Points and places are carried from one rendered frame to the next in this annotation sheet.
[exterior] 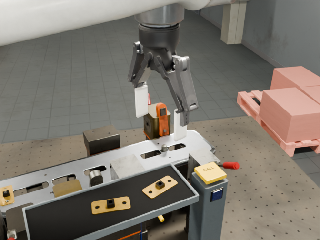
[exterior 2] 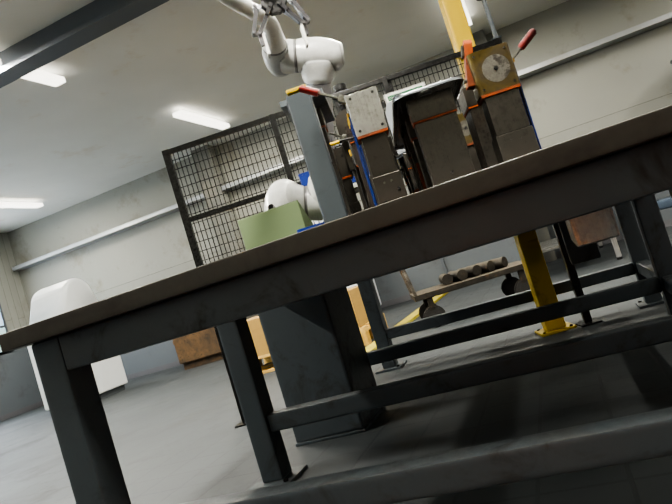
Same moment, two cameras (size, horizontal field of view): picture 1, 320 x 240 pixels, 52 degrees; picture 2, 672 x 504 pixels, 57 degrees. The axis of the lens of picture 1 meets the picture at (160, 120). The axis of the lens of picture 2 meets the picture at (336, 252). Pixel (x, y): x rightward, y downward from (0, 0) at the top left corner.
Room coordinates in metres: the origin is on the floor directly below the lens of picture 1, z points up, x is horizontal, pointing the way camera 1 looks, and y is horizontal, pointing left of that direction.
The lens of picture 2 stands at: (1.57, -1.67, 0.60)
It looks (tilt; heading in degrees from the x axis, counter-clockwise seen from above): 2 degrees up; 121
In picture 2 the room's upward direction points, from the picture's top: 17 degrees counter-clockwise
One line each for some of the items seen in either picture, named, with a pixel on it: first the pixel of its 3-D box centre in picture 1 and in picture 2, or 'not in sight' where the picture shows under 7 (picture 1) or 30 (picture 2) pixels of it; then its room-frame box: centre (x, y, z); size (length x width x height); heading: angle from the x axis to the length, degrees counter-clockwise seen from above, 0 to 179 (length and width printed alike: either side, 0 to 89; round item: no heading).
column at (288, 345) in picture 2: not in sight; (319, 351); (0.04, 0.47, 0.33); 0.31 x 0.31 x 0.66; 13
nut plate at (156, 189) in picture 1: (160, 185); not in sight; (0.60, 0.00, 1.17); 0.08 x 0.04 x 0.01; 131
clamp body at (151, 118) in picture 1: (155, 145); (511, 115); (1.19, 0.02, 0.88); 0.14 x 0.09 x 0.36; 26
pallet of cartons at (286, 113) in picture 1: (293, 105); not in sight; (2.88, -1.31, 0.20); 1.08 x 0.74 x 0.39; 13
